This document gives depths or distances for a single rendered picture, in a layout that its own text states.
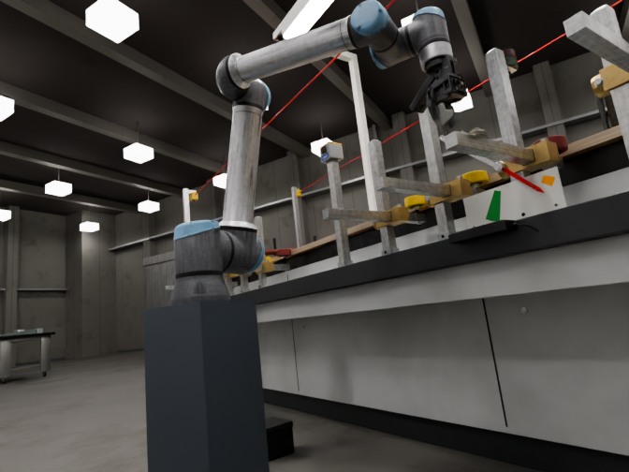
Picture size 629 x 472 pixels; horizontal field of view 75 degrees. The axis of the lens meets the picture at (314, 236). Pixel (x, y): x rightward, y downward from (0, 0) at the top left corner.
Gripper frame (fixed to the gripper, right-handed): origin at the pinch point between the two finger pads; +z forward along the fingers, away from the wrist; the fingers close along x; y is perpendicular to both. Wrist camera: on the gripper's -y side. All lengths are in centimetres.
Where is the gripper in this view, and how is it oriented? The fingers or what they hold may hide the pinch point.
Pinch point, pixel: (444, 134)
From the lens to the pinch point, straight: 123.8
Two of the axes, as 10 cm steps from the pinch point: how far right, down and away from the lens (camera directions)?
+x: 8.3, 0.1, 5.5
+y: 5.4, -2.3, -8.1
